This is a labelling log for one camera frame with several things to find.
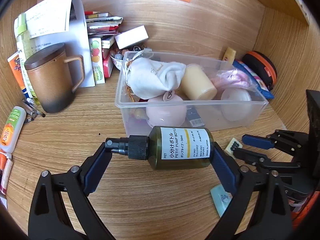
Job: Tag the light teal card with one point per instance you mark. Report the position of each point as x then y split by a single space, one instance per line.
220 200

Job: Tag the pink round case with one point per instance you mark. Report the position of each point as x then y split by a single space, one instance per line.
162 112

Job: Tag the red white small box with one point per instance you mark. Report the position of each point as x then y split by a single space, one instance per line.
108 65

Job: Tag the fruit print cream tube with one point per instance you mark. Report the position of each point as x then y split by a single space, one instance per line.
11 130

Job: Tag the fruit print box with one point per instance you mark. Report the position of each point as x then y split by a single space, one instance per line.
97 60

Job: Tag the white cloth pouch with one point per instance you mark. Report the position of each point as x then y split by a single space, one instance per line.
150 80

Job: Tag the small grape sticker card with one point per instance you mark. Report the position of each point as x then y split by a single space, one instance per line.
232 148

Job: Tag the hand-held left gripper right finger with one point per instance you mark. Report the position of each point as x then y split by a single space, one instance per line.
225 170

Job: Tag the red white pen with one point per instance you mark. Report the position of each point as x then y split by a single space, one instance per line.
96 13

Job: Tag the translucent round jar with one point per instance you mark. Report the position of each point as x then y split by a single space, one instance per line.
236 102

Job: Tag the black orange zip case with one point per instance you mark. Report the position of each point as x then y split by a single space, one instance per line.
262 67

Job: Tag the metal keyring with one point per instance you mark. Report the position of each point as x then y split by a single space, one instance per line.
140 49

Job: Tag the handwritten white note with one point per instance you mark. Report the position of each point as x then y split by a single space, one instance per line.
47 17

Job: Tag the green spray bottle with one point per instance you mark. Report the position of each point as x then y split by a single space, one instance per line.
180 147

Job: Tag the orange printed tube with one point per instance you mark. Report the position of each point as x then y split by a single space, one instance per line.
16 67

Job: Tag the stack of booklets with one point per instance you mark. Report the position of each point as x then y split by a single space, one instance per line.
102 27

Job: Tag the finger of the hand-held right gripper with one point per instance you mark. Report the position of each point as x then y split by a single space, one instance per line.
257 142
252 158

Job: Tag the brown mug with lid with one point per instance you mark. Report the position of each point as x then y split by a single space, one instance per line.
50 85

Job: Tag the wooden desktop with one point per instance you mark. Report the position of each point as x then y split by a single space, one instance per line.
150 205

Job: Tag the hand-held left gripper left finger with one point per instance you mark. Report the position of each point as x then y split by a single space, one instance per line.
97 170

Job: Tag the clear plastic bin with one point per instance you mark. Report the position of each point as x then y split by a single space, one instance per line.
250 123

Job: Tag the pale green bottle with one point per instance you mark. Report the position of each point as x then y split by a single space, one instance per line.
21 37

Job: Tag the pink white tube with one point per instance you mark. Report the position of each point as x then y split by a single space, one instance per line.
6 172

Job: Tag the cream cylinder cup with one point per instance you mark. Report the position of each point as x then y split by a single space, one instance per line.
197 82

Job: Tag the dark blue small packet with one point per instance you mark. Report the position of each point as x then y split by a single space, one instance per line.
195 117

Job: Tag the white folded paper sheet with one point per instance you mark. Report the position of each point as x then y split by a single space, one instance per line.
78 45

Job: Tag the white cardboard box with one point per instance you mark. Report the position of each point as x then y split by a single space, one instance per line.
131 37

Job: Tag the cream yellow tube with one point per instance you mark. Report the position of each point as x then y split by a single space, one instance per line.
229 55

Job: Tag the blue patchwork pouch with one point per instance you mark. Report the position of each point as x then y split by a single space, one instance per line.
260 82

